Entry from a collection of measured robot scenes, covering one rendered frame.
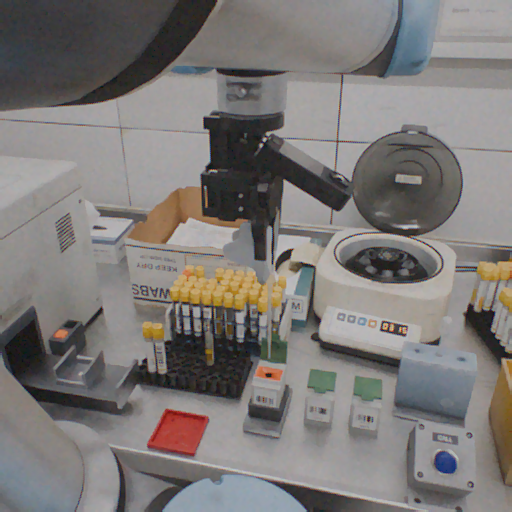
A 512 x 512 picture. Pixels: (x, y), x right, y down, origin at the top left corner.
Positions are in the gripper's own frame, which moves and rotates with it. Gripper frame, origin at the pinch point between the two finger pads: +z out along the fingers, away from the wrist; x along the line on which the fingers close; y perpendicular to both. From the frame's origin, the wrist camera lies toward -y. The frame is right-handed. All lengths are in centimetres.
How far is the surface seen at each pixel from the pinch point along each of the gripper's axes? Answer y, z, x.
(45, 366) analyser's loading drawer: 34.8, 20.3, 3.2
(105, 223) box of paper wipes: 51, 18, -43
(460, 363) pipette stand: -26.0, 14.3, -6.9
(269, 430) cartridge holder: -1.4, 23.0, 4.1
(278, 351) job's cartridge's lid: -0.9, 14.7, -3.1
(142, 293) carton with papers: 30.8, 21.4, -21.5
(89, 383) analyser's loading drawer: 25.8, 19.8, 5.3
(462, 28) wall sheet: -23, -25, -58
